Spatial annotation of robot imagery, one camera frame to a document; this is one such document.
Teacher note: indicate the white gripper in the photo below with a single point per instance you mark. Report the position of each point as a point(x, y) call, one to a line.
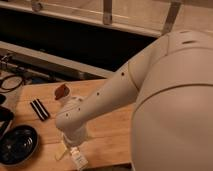
point(75, 139)

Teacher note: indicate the small white bottle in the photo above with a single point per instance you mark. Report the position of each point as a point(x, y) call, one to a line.
point(78, 158)

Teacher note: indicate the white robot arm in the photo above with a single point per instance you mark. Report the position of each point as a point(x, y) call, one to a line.
point(170, 84)

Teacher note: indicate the dark ceramic bowl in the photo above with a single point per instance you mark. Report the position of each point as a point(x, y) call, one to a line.
point(18, 144)

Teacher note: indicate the wooden board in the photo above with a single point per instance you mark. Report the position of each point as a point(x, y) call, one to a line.
point(108, 142)

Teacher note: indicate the black striped flat block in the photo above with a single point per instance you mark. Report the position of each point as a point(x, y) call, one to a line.
point(40, 110)

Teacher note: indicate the brown cup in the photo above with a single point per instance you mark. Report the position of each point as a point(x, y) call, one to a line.
point(62, 93)

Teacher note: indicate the black object at left edge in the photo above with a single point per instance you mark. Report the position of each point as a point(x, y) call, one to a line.
point(6, 116)

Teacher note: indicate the metal window rail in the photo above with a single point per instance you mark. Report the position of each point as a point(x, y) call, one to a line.
point(54, 63)

